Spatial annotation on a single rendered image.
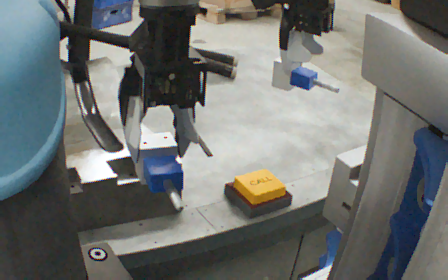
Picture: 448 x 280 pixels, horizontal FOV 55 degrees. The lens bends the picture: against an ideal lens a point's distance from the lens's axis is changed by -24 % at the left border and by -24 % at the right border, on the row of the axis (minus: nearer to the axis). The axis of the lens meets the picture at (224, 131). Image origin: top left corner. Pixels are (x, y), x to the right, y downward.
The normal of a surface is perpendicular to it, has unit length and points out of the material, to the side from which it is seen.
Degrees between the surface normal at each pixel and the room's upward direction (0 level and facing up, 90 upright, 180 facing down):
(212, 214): 0
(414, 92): 90
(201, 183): 0
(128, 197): 90
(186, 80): 90
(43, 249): 90
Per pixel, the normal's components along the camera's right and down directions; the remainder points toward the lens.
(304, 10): -0.53, 0.36
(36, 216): 0.92, 0.24
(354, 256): -0.85, 0.19
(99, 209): 0.51, 0.43
